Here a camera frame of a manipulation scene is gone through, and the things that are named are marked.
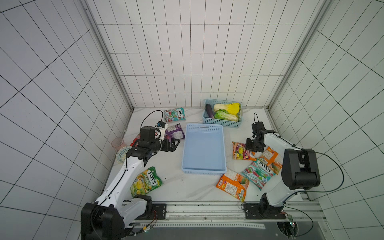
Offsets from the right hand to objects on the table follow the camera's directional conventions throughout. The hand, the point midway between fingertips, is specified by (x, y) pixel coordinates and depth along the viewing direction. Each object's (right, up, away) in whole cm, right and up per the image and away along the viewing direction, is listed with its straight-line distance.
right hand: (244, 146), depth 94 cm
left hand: (-46, +5, -14) cm, 49 cm away
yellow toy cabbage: (-4, +25, +12) cm, 29 cm away
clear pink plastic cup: (-84, +2, +3) cm, 84 cm away
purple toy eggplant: (-21, +24, +18) cm, 37 cm away
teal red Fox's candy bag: (+4, -14, -11) cm, 18 cm away
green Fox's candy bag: (-60, -17, -13) cm, 64 cm away
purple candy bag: (-47, +9, +9) cm, 48 cm away
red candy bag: (-58, +8, -33) cm, 67 cm away
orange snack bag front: (-12, -18, -14) cm, 25 cm away
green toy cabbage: (-12, +21, +11) cm, 27 cm away
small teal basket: (-24, +17, +10) cm, 31 cm away
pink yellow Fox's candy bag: (-4, -3, -2) cm, 6 cm away
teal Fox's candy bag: (-48, +21, +18) cm, 55 cm away
